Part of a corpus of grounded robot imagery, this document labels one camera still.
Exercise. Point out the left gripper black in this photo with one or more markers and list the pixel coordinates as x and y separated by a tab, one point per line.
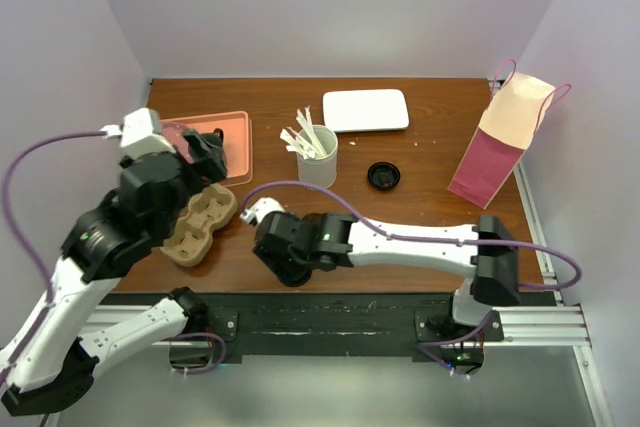
214	167

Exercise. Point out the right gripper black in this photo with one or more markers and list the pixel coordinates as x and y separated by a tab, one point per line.
273	258

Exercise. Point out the black coffee cup lid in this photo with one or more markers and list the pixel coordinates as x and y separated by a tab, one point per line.
294	277

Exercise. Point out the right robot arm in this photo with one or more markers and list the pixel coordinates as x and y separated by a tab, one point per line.
482	254

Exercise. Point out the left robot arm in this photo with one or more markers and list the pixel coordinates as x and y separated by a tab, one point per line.
50	364

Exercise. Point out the dark green mug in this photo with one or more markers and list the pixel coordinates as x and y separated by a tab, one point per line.
216	138

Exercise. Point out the pink dotted plate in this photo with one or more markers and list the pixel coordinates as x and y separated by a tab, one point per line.
174	133

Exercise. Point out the pink plastic tray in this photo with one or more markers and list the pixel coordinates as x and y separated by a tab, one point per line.
238	143

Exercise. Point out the white cylindrical holder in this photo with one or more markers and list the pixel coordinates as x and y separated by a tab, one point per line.
321	172

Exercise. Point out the cardboard cup carrier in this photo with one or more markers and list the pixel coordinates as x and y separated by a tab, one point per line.
205	213

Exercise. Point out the white paper stir sticks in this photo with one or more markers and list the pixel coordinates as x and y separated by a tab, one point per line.
305	143

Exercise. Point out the white rectangular plate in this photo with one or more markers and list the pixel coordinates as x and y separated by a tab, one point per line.
365	110

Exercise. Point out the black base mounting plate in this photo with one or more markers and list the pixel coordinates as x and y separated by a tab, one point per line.
307	324

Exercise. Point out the pink paper gift bag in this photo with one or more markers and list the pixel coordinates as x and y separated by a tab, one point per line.
516	110

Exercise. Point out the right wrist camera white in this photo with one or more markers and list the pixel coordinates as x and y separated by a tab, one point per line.
259	210

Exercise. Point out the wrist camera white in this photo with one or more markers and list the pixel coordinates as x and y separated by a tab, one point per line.
259	210
139	134

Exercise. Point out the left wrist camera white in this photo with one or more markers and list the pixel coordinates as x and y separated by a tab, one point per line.
139	134

